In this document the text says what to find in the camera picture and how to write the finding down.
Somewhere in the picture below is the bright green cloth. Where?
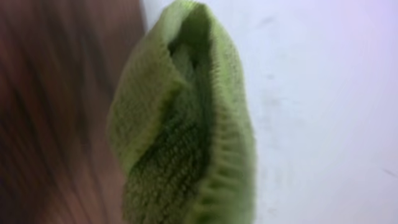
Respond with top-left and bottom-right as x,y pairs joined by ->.
107,1 -> 255,224

